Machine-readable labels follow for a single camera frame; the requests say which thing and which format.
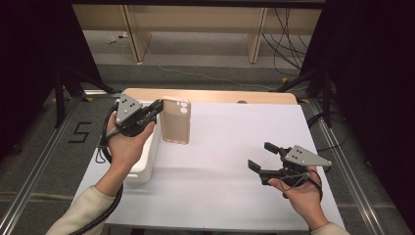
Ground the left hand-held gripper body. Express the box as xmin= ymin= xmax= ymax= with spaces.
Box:
xmin=115 ymin=93 xmax=156 ymax=138

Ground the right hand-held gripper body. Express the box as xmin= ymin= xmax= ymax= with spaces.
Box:
xmin=259 ymin=144 xmax=333 ymax=187

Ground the beige phone case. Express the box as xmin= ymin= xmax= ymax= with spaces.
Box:
xmin=160 ymin=96 xmax=192 ymax=146

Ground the white plastic bin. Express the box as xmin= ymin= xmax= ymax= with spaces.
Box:
xmin=124 ymin=100 xmax=163 ymax=186

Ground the person's left hand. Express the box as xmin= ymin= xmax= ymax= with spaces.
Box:
xmin=106 ymin=112 xmax=157 ymax=171

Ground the person's right hand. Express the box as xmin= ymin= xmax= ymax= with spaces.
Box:
xmin=267 ymin=165 xmax=329 ymax=231

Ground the white table cover sheet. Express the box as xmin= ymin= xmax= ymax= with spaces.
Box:
xmin=72 ymin=101 xmax=346 ymax=231

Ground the black metal stand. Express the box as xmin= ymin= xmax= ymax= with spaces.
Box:
xmin=276 ymin=64 xmax=335 ymax=129
xmin=53 ymin=64 xmax=115 ymax=129

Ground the small white floor item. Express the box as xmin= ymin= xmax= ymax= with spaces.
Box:
xmin=106 ymin=31 xmax=130 ymax=45

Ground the light wooden bench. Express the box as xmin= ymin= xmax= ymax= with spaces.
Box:
xmin=71 ymin=3 xmax=324 ymax=65

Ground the black curtain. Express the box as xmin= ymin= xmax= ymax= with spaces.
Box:
xmin=299 ymin=0 xmax=415 ymax=226
xmin=0 ymin=0 xmax=106 ymax=161

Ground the thin gripper cable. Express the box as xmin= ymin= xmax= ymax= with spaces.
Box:
xmin=279 ymin=169 xmax=325 ymax=201

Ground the aluminium floor rail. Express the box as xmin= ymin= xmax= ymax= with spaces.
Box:
xmin=0 ymin=97 xmax=82 ymax=235
xmin=308 ymin=97 xmax=386 ymax=235

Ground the white floor cable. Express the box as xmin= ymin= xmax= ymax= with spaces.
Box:
xmin=143 ymin=42 xmax=286 ymax=93

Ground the thick black gripper cable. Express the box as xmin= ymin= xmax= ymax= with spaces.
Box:
xmin=69 ymin=103 xmax=125 ymax=235

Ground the bundle of black floor cables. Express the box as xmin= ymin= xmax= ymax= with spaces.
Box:
xmin=261 ymin=7 xmax=309 ymax=78

